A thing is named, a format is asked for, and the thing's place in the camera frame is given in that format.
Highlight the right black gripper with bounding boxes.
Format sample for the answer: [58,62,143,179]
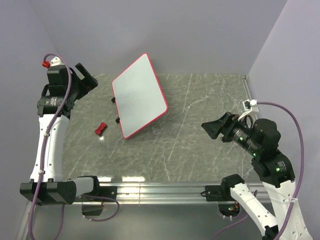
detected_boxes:
[200,109,261,154]

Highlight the red black whiteboard eraser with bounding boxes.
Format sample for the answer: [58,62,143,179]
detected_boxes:
[94,122,108,136]

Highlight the pink framed whiteboard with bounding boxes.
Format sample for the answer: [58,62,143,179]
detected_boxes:
[111,53,169,139]

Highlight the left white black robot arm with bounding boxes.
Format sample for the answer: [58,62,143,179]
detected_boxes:
[19,62,117,206]

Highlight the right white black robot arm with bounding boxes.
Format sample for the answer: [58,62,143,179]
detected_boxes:
[201,112,312,240]

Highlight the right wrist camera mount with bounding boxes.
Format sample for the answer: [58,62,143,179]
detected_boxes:
[238,99,259,122]

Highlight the wire whiteboard stand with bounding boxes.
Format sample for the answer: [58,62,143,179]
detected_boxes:
[111,97,120,124]

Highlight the side aluminium rail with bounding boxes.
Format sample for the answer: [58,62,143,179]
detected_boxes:
[241,75,252,100]

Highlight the aluminium mounting rail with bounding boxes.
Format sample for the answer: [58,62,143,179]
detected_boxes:
[97,182,266,205]

